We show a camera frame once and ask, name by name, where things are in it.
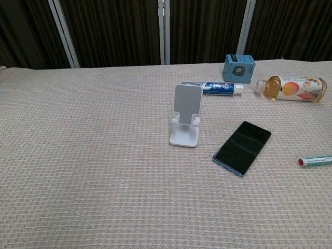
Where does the beige woven tablecloth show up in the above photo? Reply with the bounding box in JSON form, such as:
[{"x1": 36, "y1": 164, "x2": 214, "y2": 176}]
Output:
[{"x1": 0, "y1": 59, "x2": 332, "y2": 249}]

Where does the white green tube red cap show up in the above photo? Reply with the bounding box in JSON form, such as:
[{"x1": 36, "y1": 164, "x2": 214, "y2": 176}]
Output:
[{"x1": 297, "y1": 155, "x2": 332, "y2": 167}]

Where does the white folding screen frame post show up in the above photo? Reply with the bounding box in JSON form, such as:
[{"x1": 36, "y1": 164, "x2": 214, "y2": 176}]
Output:
[
  {"x1": 157, "y1": 0, "x2": 171, "y2": 65},
  {"x1": 47, "y1": 0, "x2": 80, "y2": 69},
  {"x1": 236, "y1": 0, "x2": 257, "y2": 57}
]

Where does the juice bottle with fruit label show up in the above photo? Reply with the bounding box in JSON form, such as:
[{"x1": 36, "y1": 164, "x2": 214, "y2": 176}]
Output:
[{"x1": 256, "y1": 75, "x2": 328, "y2": 103}]

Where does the blue cardboard box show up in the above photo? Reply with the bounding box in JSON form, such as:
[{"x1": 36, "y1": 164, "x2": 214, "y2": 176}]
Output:
[{"x1": 223, "y1": 54, "x2": 256, "y2": 85}]

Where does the white phone stand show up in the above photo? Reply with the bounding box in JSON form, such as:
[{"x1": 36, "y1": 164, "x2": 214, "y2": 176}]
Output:
[{"x1": 169, "y1": 84, "x2": 203, "y2": 148}]

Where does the black smartphone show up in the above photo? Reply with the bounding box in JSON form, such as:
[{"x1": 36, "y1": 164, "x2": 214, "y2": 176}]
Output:
[{"x1": 212, "y1": 120, "x2": 272, "y2": 177}]

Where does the blue white toothpaste tube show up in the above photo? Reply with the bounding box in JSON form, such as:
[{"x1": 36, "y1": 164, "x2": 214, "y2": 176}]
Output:
[{"x1": 181, "y1": 81, "x2": 244, "y2": 95}]

